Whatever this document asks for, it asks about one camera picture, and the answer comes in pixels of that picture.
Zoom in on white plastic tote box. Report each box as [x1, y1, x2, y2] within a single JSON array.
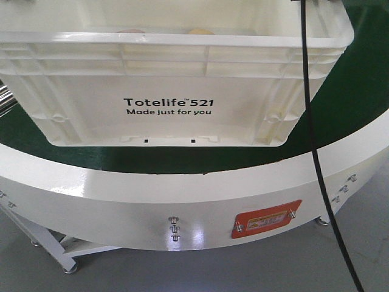
[[0, 0, 356, 148]]

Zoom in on yellow plush toy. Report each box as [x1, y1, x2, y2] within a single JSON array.
[[188, 28, 214, 35]]

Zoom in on orange warning plate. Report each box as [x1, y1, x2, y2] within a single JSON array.
[[231, 200, 302, 239]]

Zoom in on steel conveyor rollers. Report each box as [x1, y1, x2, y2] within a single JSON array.
[[0, 82, 18, 117]]

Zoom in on black hanging cable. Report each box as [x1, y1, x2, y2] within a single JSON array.
[[298, 0, 365, 292]]

